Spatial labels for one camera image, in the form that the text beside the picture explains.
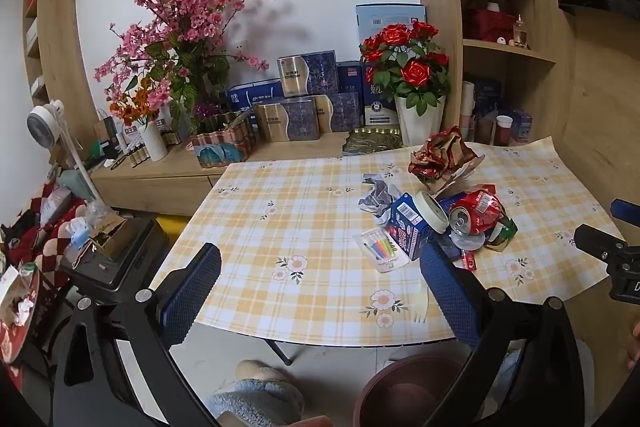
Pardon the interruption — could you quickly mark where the cream tape roll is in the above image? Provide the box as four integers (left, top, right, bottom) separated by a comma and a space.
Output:
415, 191, 449, 235

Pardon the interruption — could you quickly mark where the silver foil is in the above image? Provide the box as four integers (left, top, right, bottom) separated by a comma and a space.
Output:
357, 173, 403, 225

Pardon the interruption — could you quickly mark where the white red box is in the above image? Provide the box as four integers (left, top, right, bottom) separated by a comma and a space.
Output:
117, 104, 173, 148

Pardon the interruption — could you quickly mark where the wooden shelf unit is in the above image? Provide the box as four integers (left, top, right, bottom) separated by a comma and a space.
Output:
405, 0, 566, 148

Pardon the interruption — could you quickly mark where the red gold wrapper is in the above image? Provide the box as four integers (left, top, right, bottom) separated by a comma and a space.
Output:
407, 126, 487, 198

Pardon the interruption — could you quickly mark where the gold embossed tray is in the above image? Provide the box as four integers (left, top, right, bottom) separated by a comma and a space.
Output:
341, 126, 403, 156

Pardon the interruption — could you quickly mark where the green packet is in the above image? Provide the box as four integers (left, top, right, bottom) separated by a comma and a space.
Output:
485, 214, 519, 253

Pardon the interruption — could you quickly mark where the blue flat box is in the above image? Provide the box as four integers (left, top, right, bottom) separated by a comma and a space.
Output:
227, 78, 286, 112

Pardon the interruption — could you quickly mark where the row of small brown bottles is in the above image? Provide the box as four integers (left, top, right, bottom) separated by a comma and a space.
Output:
117, 132, 181, 168

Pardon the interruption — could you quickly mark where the crushed red can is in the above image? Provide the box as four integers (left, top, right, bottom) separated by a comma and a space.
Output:
448, 189, 507, 238

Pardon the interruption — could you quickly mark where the dark blue shelf box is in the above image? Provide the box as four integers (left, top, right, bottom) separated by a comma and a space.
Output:
475, 79, 503, 142

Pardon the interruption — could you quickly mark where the pink blossom arrangement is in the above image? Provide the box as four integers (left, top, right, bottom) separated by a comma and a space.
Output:
95, 0, 278, 132

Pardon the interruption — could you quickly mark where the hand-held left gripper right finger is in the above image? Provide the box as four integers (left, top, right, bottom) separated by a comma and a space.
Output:
419, 241, 593, 427

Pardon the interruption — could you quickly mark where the black plastic case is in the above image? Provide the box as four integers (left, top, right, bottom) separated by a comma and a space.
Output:
60, 217, 171, 305

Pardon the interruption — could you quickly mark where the person's right hand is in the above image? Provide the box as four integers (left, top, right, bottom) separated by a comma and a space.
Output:
626, 314, 640, 370

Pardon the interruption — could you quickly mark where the stack of paper cups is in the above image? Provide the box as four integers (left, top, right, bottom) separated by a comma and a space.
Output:
461, 81, 476, 142

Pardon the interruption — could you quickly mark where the blue white carton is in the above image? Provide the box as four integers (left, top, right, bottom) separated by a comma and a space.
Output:
389, 193, 436, 260

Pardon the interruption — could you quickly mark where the dark counter top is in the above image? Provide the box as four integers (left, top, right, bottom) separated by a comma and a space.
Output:
557, 0, 640, 14

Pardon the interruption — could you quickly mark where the fuzzy grey slipper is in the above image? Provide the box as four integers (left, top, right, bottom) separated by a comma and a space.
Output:
205, 359, 306, 427

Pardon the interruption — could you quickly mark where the white ribbed vase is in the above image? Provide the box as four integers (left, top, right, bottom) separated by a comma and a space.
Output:
137, 116, 169, 162

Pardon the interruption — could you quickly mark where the red rose plant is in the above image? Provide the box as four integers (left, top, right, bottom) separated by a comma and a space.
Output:
359, 21, 451, 118

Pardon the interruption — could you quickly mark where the wooden fork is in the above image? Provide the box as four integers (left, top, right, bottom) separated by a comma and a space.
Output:
411, 289, 430, 324

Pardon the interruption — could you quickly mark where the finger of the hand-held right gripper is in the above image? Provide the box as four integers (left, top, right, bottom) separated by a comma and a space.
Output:
573, 223, 628, 264
610, 198, 640, 224

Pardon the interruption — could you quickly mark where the red basket with handle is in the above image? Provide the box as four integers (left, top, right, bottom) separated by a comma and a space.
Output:
467, 0, 516, 42

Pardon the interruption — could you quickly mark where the light blue tall box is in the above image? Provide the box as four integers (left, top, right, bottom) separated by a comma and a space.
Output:
356, 3, 427, 48

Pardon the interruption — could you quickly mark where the red round tray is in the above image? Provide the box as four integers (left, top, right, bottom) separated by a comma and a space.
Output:
0, 267, 41, 363

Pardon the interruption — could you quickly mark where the brown plastic bin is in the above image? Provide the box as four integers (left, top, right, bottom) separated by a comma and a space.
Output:
359, 353, 473, 427

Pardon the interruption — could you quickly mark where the gold blue gift box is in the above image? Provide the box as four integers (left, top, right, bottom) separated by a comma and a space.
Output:
255, 99, 321, 142
277, 51, 338, 98
315, 93, 361, 132

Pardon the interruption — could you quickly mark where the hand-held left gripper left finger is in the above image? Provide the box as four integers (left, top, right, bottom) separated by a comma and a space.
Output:
52, 243, 223, 427

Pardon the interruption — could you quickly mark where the small blue purple box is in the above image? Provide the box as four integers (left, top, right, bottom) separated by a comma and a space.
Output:
510, 109, 533, 142

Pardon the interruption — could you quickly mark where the glass perfume bottle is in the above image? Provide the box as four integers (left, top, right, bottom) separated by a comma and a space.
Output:
514, 14, 530, 49

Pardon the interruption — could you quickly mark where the red white checked blanket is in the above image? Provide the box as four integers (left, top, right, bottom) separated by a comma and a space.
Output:
0, 184, 96, 288

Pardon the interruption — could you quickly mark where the coloured marker pack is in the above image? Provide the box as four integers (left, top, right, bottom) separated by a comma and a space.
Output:
361, 227, 407, 274

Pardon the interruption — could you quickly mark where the white desk fan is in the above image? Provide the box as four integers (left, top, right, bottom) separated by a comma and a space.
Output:
27, 99, 96, 202

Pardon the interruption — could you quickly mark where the small paper bag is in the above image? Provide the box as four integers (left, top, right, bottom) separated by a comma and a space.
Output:
95, 109, 118, 142

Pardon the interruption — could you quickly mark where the blue white box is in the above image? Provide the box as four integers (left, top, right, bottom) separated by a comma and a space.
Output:
362, 64, 401, 128

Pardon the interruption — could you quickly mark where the small cardboard box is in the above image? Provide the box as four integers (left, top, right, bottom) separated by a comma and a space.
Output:
87, 212, 136, 258

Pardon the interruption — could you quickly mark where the yellow checked floral tablecloth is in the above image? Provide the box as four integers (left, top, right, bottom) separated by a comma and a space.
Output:
150, 136, 628, 348

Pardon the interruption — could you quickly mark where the white angular pot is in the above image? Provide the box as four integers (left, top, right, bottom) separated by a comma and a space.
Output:
394, 94, 446, 146

